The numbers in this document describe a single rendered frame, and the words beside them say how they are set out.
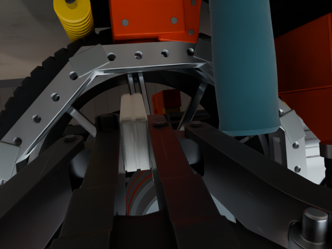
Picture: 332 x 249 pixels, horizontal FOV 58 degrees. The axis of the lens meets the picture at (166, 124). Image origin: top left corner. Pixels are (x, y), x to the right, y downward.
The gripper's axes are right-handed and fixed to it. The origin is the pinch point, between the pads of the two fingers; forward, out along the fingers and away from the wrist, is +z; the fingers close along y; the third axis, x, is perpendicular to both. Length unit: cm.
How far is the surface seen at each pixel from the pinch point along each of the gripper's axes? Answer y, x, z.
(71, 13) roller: -8.3, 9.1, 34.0
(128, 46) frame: 0.2, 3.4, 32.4
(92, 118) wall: -68, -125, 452
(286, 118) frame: 27.2, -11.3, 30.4
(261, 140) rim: 26.0, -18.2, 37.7
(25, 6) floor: -58, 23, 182
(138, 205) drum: -0.7, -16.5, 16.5
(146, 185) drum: 0.7, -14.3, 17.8
